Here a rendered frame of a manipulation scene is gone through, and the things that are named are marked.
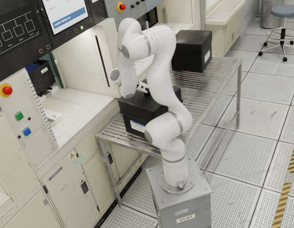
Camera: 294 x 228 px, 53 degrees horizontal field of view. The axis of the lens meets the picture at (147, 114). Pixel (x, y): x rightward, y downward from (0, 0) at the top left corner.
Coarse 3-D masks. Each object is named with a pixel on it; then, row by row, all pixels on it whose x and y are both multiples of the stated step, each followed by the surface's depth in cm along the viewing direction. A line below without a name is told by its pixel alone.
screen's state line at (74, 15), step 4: (84, 8) 170; (76, 12) 165; (80, 12) 168; (84, 12) 170; (68, 16) 161; (72, 16) 163; (76, 16) 166; (60, 20) 157; (64, 20) 159; (68, 20) 162; (56, 24) 155; (60, 24) 157
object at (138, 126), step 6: (126, 120) 188; (132, 120) 184; (138, 120) 179; (126, 126) 192; (132, 126) 187; (138, 126) 183; (144, 126) 179; (132, 132) 191; (138, 132) 186; (144, 138) 186
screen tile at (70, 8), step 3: (75, 0) 163; (78, 0) 165; (81, 0) 167; (66, 3) 158; (69, 3) 160; (72, 3) 162; (75, 3) 163; (78, 3) 165; (81, 3) 167; (69, 6) 160; (72, 6) 162; (75, 6) 164; (78, 6) 166; (69, 9) 161; (72, 9) 163
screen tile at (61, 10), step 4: (48, 0) 148; (52, 0) 150; (56, 0) 152; (60, 0) 154; (48, 4) 149; (52, 4) 151; (60, 4) 155; (64, 4) 157; (60, 8) 155; (64, 8) 158; (48, 12) 149; (52, 12) 152; (56, 12) 154; (60, 12) 156; (64, 12) 158; (52, 16) 152; (56, 16) 154
